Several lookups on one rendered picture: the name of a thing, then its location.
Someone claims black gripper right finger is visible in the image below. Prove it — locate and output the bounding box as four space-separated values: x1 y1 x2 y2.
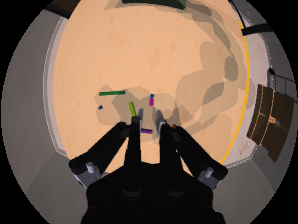
156 110 228 198

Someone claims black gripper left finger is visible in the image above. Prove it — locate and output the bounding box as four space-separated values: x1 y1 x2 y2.
68 108 144 197

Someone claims purple rod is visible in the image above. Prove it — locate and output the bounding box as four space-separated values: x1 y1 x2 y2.
141 128 152 134

